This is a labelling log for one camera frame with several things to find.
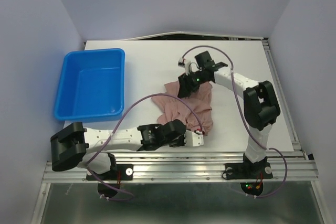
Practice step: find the pink pleated skirt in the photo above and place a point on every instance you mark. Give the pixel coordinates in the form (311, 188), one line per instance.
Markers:
(195, 112)

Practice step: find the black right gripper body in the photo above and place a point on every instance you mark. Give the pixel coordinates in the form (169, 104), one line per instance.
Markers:
(194, 80)

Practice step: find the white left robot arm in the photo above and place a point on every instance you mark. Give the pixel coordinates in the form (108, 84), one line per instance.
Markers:
(79, 146)

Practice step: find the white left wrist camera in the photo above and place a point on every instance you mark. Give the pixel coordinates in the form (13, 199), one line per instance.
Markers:
(194, 138)

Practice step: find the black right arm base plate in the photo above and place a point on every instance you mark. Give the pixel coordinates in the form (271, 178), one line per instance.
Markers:
(245, 171)

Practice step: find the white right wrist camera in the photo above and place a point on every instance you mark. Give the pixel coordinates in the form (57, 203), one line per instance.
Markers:
(187, 65)

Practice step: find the blue plastic bin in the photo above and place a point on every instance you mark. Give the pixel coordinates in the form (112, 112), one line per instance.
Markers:
(91, 86)

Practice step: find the aluminium table frame rail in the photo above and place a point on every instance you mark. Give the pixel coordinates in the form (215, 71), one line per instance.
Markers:
(202, 167)

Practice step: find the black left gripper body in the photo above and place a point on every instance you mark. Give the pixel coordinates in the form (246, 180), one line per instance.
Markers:
(179, 141)

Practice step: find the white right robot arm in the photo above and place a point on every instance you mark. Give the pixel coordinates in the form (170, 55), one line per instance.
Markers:
(258, 112)

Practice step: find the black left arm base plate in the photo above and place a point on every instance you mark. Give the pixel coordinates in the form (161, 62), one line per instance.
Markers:
(116, 172)

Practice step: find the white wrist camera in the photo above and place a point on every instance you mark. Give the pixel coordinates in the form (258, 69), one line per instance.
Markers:
(187, 65)
(194, 138)

